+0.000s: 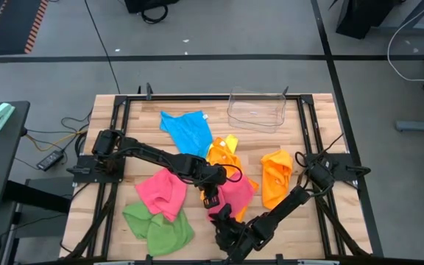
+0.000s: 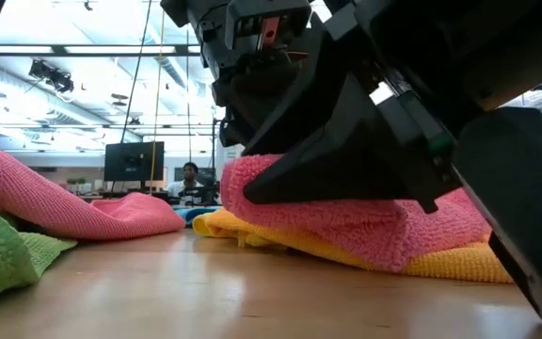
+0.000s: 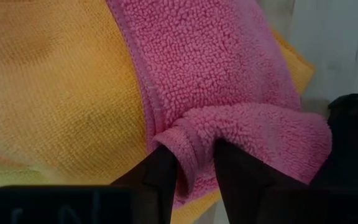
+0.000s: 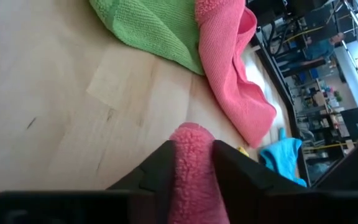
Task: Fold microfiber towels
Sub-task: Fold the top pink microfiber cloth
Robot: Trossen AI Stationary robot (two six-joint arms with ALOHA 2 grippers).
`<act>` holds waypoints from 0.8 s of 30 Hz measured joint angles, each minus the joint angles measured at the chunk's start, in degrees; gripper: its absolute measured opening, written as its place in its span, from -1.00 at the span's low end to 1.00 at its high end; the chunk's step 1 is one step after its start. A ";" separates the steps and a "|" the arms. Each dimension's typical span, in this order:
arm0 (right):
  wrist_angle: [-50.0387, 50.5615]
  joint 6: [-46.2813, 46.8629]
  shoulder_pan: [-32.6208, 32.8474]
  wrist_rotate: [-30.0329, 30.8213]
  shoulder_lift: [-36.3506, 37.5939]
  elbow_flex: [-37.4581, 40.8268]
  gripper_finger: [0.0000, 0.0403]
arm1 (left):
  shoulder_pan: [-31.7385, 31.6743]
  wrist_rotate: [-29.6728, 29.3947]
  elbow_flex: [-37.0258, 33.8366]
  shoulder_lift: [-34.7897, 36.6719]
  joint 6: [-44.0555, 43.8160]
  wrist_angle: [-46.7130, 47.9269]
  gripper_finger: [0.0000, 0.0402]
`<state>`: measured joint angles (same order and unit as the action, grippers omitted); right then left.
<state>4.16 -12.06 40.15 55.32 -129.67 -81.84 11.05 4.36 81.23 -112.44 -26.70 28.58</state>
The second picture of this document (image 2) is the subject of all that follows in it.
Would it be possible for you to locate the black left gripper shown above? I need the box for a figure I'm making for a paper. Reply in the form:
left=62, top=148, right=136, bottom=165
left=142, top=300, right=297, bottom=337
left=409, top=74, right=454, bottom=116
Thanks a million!
left=160, top=0, right=314, bottom=148

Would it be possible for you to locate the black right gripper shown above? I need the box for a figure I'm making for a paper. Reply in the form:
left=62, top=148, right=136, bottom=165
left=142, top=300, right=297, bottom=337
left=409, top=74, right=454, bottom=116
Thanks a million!
left=298, top=0, right=542, bottom=214

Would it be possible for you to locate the orange microfiber towel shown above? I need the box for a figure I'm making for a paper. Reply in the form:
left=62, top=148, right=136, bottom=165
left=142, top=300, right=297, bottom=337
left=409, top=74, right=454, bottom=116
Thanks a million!
left=191, top=206, right=515, bottom=284

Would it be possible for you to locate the blue microfiber towel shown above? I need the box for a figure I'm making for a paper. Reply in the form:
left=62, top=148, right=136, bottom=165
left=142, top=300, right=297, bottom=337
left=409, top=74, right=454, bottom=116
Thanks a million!
left=173, top=204, right=223, bottom=228

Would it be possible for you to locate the person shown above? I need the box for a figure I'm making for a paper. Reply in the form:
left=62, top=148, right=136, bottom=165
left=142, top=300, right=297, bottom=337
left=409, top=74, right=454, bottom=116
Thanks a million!
left=165, top=161, right=206, bottom=199

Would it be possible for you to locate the black computer monitor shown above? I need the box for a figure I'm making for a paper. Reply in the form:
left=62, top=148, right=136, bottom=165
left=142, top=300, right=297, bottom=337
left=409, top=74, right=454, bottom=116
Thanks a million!
left=104, top=140, right=166, bottom=183

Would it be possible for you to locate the black hanging cable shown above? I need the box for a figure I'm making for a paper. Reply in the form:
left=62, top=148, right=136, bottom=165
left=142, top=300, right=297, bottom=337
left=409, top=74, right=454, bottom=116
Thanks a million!
left=119, top=0, right=153, bottom=144

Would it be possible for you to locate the black overhead camera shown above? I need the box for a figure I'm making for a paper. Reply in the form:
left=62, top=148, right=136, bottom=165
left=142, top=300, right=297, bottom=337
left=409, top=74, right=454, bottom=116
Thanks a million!
left=27, top=58, right=75, bottom=94

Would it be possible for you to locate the black overhead frame beam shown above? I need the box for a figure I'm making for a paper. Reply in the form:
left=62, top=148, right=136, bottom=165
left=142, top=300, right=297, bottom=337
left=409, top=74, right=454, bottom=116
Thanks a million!
left=0, top=43, right=204, bottom=57

